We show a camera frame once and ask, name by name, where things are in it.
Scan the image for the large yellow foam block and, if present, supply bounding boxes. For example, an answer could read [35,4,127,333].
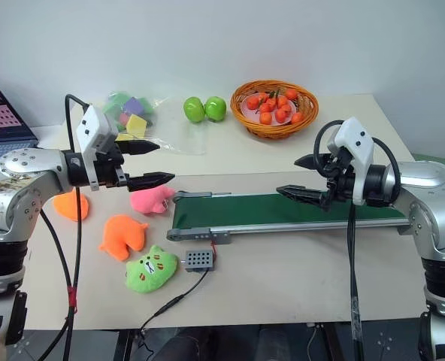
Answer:
[125,114,149,139]

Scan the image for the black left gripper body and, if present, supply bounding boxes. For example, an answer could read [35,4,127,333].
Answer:
[95,141,130,189]

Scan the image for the green cat plush toy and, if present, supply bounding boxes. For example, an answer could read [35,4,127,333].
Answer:
[124,244,180,295]

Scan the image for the green belt mini conveyor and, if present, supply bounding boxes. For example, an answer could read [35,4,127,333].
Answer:
[165,190,412,246]

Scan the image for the clear plastic bag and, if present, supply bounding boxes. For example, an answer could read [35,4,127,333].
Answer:
[101,89,207,156]

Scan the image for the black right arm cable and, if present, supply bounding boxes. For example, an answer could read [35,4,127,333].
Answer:
[313,119,402,361]

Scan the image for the purple foam block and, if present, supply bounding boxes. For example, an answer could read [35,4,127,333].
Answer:
[122,96,145,117]

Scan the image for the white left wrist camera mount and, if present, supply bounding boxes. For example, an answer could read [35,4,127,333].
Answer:
[75,105,120,191]

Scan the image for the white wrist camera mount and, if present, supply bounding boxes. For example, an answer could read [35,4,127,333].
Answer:
[332,116,375,206]
[75,105,120,191]

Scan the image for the black control box cable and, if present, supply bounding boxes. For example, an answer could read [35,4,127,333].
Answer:
[138,268,211,361]

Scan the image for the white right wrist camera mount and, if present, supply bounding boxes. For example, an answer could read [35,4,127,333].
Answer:
[332,116,375,206]

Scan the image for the orange plush toy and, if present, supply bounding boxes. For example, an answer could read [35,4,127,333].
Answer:
[53,187,90,223]
[98,214,150,262]

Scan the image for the black table leg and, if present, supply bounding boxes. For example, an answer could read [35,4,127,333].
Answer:
[114,328,134,361]
[321,323,346,361]

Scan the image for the pink plush toy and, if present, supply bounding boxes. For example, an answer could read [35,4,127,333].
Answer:
[129,184,177,216]

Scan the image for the green toy apple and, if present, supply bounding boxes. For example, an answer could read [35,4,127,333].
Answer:
[183,96,207,124]
[204,96,228,123]

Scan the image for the grey control box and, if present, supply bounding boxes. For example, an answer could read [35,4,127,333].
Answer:
[180,248,217,274]

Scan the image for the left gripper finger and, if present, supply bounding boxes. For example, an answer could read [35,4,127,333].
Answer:
[119,139,161,156]
[126,171,177,193]

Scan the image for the orange wicker basket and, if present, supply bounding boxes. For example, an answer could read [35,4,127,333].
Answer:
[229,79,319,141]

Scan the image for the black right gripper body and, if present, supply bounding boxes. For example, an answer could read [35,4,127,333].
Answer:
[319,147,356,212]

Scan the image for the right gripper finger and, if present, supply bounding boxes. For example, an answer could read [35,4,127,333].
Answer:
[275,184,329,207]
[293,152,335,171]

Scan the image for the green foam block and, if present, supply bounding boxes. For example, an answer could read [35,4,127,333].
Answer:
[107,91,130,111]
[137,96,156,114]

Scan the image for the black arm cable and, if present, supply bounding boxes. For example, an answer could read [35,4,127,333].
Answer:
[313,119,402,361]
[37,93,92,361]

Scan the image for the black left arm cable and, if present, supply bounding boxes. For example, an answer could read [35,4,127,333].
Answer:
[37,93,92,361]

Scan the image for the thin white cable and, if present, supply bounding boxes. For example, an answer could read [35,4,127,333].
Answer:
[306,322,323,359]

